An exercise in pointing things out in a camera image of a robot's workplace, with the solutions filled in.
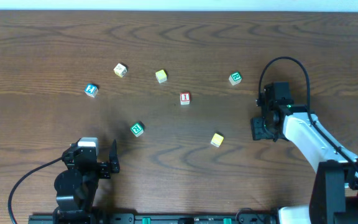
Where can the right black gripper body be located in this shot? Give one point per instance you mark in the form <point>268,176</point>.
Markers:
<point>257,129</point>

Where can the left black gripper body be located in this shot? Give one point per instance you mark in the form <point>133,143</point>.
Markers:
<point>96,169</point>

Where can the red letter I block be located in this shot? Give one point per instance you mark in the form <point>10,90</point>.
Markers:
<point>185,98</point>

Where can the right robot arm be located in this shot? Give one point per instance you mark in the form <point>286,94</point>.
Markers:
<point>334,197</point>

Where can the yellow block near right arm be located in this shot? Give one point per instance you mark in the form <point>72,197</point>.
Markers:
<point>217,140</point>

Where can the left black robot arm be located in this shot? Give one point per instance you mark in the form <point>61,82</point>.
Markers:
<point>76,187</point>

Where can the green number 2 block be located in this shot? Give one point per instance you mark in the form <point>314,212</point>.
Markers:
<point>137,129</point>

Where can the green letter R block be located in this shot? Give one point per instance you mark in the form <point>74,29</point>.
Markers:
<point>235,78</point>

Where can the blue number 2 block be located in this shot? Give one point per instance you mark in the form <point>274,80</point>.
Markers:
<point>91,90</point>

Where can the cream yellow picture block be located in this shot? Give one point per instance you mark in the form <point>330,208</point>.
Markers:
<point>120,70</point>

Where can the yellow top wooden block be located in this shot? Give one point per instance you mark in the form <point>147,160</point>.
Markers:
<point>161,76</point>

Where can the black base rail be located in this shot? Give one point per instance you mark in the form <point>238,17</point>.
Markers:
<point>128,218</point>

